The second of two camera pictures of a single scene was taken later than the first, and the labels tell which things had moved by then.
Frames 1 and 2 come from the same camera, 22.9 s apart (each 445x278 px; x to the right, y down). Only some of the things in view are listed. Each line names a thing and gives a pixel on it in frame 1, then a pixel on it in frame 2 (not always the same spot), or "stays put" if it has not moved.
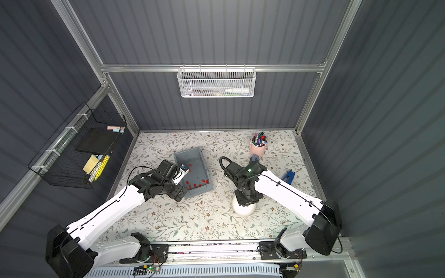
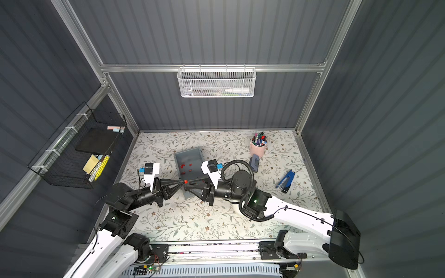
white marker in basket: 238,90 stays put
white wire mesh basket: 216,82 stays put
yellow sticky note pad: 91,164 stays put
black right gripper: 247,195 -> 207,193
